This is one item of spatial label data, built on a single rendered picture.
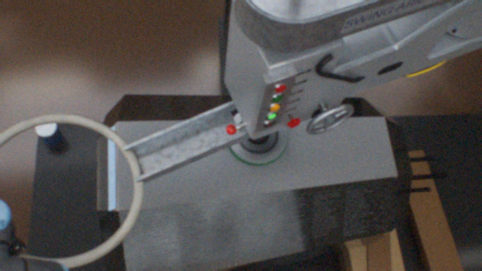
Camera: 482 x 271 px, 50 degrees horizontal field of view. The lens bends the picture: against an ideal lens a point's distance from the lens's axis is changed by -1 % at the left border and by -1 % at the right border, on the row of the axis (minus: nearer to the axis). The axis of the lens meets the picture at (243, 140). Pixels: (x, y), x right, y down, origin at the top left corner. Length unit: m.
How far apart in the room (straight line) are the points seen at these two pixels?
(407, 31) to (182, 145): 0.75
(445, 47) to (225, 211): 0.89
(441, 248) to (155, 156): 1.58
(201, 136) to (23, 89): 1.53
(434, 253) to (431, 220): 0.16
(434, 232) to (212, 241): 1.26
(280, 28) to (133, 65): 1.94
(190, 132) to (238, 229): 0.41
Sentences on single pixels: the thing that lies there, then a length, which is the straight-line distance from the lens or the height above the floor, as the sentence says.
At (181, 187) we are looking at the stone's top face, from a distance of 1.78.
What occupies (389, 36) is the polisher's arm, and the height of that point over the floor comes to 1.38.
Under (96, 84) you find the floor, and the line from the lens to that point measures 2.90.
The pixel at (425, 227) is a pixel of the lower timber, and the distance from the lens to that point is 2.70.
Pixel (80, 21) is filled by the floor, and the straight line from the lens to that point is 3.14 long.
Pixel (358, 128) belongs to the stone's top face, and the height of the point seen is 0.80.
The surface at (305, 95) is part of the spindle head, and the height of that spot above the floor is 1.31.
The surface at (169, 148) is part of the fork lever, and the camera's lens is 1.65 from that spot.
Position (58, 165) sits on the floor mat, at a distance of 2.73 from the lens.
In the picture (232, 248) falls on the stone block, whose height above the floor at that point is 0.65.
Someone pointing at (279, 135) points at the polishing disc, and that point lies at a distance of 1.83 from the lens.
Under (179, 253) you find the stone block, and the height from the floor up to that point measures 0.66.
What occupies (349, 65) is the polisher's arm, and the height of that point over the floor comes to 1.36.
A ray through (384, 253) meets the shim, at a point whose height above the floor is 0.22.
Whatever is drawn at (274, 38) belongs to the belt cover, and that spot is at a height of 1.61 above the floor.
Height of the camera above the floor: 2.50
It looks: 67 degrees down
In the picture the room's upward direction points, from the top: 12 degrees clockwise
